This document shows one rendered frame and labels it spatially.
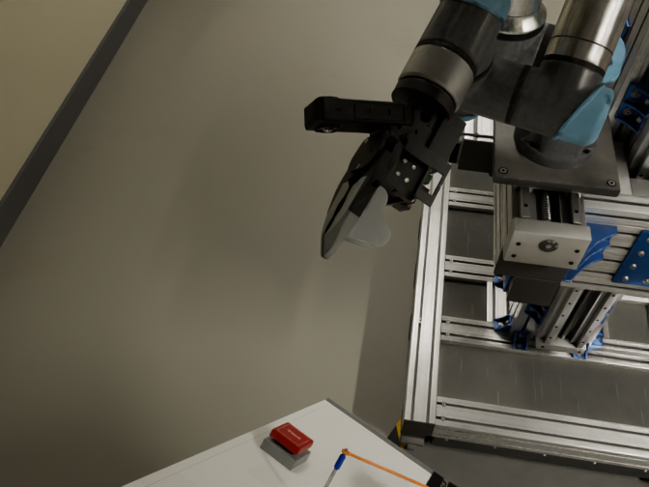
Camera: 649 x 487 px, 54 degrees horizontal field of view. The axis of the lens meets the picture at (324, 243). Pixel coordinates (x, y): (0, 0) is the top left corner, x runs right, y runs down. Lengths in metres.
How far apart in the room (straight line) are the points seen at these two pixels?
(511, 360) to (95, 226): 1.68
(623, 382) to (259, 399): 1.14
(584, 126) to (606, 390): 1.42
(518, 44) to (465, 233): 1.30
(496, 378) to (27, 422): 1.50
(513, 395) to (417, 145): 1.45
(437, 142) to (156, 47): 2.95
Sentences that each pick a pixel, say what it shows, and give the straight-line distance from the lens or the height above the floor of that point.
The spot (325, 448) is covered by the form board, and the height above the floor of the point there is 1.01.
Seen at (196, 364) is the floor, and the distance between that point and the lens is 2.29.
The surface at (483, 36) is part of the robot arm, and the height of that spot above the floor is 1.59.
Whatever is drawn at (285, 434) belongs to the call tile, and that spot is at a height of 1.12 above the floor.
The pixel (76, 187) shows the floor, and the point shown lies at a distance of 2.92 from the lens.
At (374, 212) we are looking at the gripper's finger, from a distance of 0.67.
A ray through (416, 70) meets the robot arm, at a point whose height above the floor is 1.58.
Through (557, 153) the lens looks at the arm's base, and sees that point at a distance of 1.23.
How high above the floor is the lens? 2.00
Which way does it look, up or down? 52 degrees down
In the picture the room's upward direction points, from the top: straight up
